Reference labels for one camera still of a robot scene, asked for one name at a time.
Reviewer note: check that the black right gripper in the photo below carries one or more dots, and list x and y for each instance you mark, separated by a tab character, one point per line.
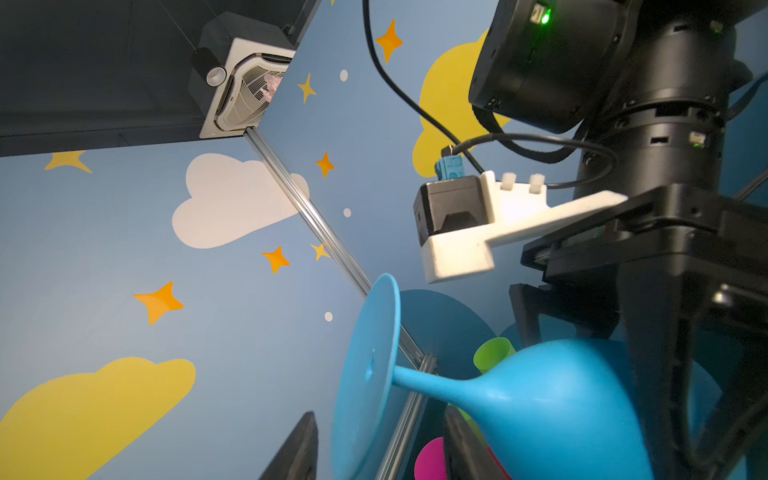
656	259

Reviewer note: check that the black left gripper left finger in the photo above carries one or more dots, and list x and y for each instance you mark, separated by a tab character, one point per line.
297	458

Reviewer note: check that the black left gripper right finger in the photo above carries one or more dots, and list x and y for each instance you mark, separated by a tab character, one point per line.
465	458

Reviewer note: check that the magenta plastic wine glass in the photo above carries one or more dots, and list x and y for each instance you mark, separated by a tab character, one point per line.
430	462

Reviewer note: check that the blue wine glass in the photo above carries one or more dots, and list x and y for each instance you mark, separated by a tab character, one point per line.
557	410

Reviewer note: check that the green wine glass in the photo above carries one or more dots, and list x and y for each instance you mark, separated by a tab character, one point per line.
491	353

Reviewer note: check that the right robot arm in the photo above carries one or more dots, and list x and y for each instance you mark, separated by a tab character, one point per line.
645	84

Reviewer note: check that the white ceiling air conditioner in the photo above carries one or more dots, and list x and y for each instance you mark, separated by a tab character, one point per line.
256	56

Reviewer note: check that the black ceiling spotlight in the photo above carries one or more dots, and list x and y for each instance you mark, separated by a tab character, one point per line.
208	67

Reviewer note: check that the aluminium frame back rail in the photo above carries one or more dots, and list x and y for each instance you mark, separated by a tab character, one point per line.
397	452

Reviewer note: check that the aluminium frame right post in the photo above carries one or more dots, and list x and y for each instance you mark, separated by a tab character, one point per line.
311	215

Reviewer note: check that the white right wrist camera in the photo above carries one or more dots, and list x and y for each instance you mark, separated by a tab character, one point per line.
462	219

